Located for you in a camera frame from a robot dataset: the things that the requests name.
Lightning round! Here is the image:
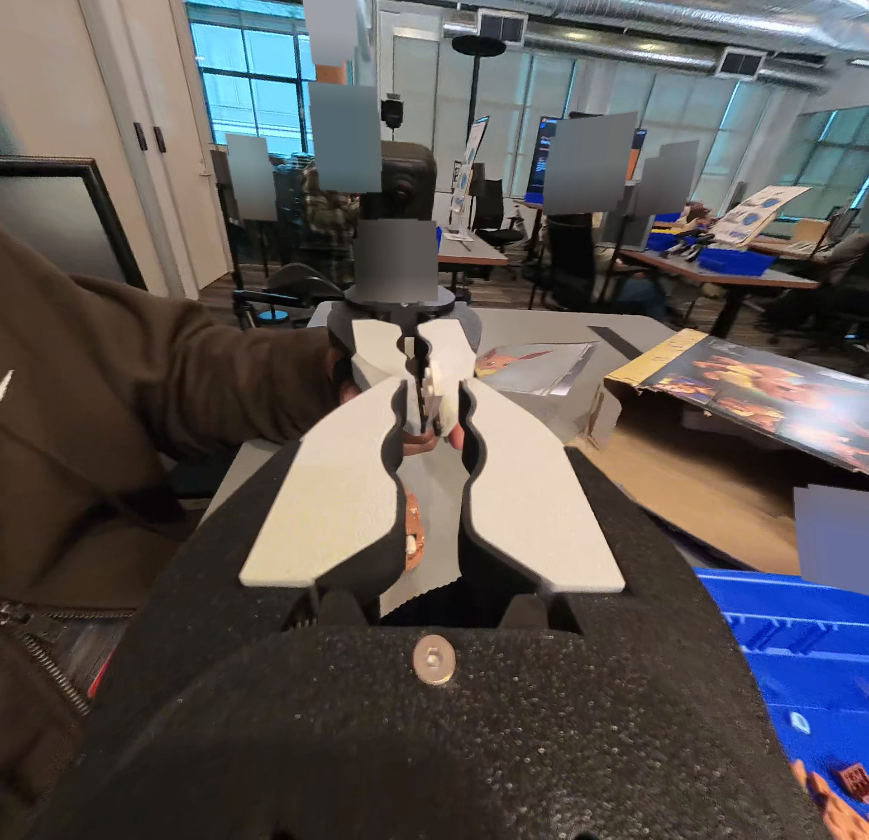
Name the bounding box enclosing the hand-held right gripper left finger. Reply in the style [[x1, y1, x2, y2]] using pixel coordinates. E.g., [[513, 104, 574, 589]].
[[239, 376, 412, 621]]

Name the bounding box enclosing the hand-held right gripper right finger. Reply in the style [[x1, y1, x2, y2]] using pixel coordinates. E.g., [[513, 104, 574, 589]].
[[458, 376, 628, 621]]

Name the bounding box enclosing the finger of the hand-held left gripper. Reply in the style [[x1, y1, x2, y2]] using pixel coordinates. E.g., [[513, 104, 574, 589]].
[[349, 318, 425, 437], [424, 319, 480, 434]]

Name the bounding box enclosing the white brick plate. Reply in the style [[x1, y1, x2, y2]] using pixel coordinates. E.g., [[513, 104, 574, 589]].
[[417, 330, 441, 428]]

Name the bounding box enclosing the blue plastic bin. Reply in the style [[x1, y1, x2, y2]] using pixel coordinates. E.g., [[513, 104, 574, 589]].
[[693, 566, 869, 840]]

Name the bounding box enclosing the person's left forearm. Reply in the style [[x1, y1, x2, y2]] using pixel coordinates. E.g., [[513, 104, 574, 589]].
[[136, 295, 343, 464]]

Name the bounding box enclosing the person's left hand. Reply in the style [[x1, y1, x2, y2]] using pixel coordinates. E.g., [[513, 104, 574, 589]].
[[330, 349, 469, 456]]

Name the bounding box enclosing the instruction booklet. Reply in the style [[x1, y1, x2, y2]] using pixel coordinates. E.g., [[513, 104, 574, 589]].
[[473, 340, 600, 403]]

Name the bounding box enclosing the lit background screen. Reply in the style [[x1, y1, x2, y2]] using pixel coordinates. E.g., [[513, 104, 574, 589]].
[[525, 113, 649, 206]]

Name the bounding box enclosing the black office chair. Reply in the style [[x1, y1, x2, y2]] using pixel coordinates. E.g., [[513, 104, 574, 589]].
[[541, 212, 601, 314]]

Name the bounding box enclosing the wooden background table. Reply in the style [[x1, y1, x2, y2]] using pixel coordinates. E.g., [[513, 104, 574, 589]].
[[629, 241, 821, 342]]

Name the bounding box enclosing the small blue bin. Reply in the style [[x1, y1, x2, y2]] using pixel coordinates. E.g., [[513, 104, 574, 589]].
[[697, 246, 779, 278]]

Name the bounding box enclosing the black framed panel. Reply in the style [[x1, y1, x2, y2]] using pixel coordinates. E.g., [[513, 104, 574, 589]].
[[0, 157, 148, 293]]

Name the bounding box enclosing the printed paper sheet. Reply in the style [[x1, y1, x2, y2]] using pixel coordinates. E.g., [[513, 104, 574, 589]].
[[712, 184, 813, 249]]

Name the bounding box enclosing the pile of brown bricks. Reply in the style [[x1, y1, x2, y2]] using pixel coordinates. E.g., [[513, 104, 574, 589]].
[[792, 756, 869, 840]]

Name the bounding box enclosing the silver ceiling duct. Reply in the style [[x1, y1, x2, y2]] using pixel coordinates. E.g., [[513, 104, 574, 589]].
[[364, 0, 869, 84]]

